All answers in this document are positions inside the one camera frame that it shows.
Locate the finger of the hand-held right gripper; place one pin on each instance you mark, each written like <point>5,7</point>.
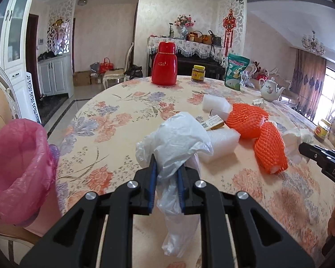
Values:
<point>315,152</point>

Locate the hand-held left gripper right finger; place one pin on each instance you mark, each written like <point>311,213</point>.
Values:
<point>181,191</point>

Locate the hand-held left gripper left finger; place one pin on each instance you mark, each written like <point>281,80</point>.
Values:
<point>152,185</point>

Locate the white tissue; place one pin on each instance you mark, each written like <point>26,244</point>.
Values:
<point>291,142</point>

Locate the orange foam fruit net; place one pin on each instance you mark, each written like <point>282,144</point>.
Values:
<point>270,150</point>
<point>245,120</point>

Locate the white plastic bag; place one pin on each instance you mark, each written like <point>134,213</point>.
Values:
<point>178,136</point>

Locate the small cardboard box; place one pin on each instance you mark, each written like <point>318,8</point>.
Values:
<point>213,122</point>

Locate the long white box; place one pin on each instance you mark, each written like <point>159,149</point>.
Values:
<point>220,115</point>

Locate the pink bin liner bag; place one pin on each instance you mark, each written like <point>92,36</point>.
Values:
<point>14,167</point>

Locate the yellow label glass jar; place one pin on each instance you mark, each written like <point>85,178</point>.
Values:
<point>322,131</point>

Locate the large white foam block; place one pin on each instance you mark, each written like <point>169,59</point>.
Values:
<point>223,145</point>

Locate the brown patterned curtain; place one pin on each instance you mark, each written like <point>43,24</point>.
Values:
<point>310,83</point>

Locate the small white paper packet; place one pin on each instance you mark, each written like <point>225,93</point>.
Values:
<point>259,102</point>

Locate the white floral teapot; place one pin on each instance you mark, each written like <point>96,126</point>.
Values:
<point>269,90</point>

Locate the white ornate sofa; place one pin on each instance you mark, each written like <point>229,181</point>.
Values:
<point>276,74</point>

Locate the red item on sofa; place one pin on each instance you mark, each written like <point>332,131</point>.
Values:
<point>261,76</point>

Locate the small white foam block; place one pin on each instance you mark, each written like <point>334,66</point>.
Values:
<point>215,103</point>

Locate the chandelier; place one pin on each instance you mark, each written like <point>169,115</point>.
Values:
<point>312,44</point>

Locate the green snack bag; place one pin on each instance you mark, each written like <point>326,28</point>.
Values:
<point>236,72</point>

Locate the black bag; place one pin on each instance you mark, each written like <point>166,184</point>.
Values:
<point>134,72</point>

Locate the white cushioned dining chair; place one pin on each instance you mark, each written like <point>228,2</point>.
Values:
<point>114,75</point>

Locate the yellow lid sauce jar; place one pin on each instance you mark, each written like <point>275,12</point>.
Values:
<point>198,74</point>

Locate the red thermos jug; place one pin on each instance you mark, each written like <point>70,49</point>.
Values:
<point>164,67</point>

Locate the black piano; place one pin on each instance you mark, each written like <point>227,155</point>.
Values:
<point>184,67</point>

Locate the red gift bag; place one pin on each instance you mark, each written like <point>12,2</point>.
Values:
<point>106,66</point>

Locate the lace piano cover cloth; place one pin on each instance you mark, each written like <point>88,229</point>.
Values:
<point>189,47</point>

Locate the white lattice screen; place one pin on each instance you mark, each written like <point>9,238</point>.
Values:
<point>240,28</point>
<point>68,19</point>

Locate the low white cabinet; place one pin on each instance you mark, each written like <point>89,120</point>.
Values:
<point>55,75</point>

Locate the dark handbag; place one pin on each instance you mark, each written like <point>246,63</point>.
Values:
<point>215,39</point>

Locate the brown wicker basket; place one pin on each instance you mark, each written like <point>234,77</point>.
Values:
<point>194,36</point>

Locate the pink flower vase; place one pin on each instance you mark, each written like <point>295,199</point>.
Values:
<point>184,26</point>

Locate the dark wooden door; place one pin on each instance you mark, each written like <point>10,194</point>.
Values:
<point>32,55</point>

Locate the round ceiling speaker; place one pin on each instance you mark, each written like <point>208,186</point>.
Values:
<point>82,2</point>

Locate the tall white glass cabinet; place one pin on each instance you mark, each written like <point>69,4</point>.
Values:
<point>16,33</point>

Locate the red knot wall decoration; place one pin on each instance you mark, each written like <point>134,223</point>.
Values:
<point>229,23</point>

